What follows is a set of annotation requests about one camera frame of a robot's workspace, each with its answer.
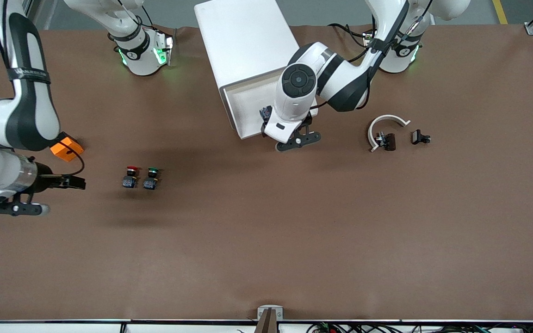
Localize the black cable bundle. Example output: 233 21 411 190
306 322 533 333

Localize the black base cable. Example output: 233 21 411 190
328 22 370 48

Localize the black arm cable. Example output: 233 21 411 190
317 0 434 111
0 0 86 177

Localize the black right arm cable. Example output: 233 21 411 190
0 0 86 177

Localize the red push button switch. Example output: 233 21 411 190
122 166 139 189

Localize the white table frame edge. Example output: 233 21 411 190
0 319 533 333

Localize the grey metal bracket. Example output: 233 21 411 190
257 305 284 321

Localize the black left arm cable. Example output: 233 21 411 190
317 0 434 111

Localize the white curved plastic piece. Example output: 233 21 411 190
367 114 411 153

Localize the orange black button enclosure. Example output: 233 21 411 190
50 134 85 162

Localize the small brown terminal part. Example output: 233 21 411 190
375 132 397 152

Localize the green push button switch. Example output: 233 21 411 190
143 167 161 191

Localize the brown table mat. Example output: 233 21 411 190
0 23 533 322

